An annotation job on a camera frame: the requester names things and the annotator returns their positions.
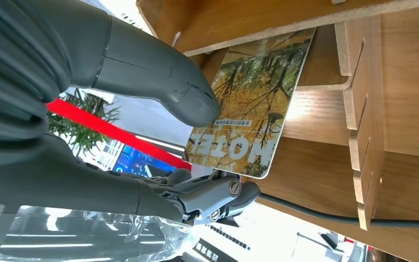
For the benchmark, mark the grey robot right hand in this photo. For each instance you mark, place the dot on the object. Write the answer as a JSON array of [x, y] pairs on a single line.
[[151, 72]]

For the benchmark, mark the clear plastic hand cover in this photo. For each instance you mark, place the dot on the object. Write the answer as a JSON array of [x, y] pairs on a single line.
[[86, 238]]

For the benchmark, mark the blue display screen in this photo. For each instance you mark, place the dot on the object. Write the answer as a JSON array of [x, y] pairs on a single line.
[[137, 162]]

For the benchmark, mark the green plant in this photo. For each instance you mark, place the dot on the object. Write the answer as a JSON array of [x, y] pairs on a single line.
[[79, 134]]

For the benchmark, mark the black sign white lettering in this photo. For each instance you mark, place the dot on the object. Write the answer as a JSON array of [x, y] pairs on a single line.
[[213, 251]]

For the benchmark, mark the wooden divided box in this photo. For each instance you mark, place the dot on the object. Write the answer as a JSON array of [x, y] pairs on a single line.
[[404, 90]]

